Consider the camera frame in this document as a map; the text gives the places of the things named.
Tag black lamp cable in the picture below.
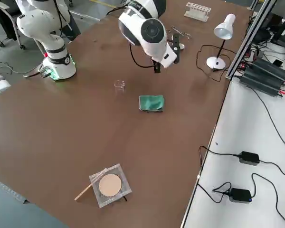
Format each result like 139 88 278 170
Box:
196 44 231 83

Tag metal crucible tongs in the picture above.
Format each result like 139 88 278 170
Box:
170 25 192 40

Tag grey office chair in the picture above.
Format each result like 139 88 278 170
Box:
0 0 27 51

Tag black computer monitor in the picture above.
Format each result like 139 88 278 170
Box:
269 9 285 54

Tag small glass beaker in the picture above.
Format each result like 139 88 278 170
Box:
113 79 127 95

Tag aluminium frame post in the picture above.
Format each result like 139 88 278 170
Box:
225 0 280 80

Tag desk cable tangle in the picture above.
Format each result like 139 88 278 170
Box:
237 14 285 72

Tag white test tube rack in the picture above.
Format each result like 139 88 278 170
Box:
184 2 212 22

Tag black cable on white table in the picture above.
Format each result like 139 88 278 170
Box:
246 85 285 152

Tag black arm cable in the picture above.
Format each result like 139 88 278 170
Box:
53 0 157 69

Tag green sponge cloth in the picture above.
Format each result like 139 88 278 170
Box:
138 95 165 113

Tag black adapter cable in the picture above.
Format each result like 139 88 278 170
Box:
199 145 285 181
212 172 285 228

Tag black power adapter with blue light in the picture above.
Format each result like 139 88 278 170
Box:
229 188 252 204

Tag black power supply box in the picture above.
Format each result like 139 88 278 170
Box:
239 68 285 97
251 58 285 81

